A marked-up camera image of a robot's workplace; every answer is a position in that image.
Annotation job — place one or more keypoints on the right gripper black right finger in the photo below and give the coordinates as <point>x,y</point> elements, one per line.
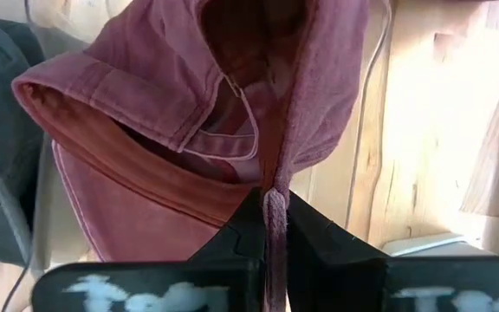
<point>340,268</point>

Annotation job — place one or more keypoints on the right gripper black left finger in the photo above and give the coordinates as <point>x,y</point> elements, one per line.
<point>228,268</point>

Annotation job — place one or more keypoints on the maroon baseball cap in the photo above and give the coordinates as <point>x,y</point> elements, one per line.
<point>145,86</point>

